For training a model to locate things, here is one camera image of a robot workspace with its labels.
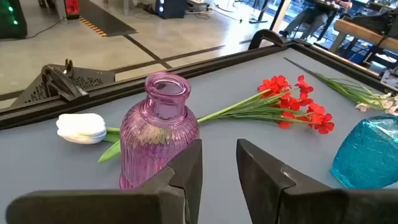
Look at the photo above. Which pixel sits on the black bracket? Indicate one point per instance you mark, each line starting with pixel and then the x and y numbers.
pixel 59 84

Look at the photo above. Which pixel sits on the red box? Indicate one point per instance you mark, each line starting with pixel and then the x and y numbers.
pixel 72 7

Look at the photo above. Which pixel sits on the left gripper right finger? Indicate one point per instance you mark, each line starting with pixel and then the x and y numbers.
pixel 280 202

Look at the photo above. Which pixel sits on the red artificial flower bunch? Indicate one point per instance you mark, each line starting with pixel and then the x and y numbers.
pixel 290 103

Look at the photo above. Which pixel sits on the white artificial flower bunch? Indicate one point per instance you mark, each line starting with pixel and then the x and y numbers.
pixel 348 88

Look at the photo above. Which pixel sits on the black box with green lights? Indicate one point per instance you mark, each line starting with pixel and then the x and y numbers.
pixel 12 28

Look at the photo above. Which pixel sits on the black mat with striped edge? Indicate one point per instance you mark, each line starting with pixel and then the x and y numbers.
pixel 105 18

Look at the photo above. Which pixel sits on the blue patterned glass vase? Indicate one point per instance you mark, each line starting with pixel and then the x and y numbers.
pixel 367 155

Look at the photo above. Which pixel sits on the person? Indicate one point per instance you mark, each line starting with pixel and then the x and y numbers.
pixel 308 18

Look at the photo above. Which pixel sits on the purple ribbed glass vase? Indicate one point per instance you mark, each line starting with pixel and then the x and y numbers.
pixel 155 130

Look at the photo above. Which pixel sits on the black table frame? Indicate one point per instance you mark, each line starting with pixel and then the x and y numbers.
pixel 224 60

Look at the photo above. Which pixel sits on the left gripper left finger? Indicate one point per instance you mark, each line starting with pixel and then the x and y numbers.
pixel 155 205

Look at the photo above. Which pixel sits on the black perforated computer tower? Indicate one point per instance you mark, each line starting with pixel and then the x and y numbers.
pixel 93 81

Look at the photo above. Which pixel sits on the black tower with lights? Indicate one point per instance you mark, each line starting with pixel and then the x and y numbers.
pixel 174 9

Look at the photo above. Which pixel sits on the wooden bench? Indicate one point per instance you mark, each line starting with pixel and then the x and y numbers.
pixel 357 31

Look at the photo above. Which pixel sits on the white artificial tulip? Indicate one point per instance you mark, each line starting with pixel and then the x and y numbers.
pixel 81 127

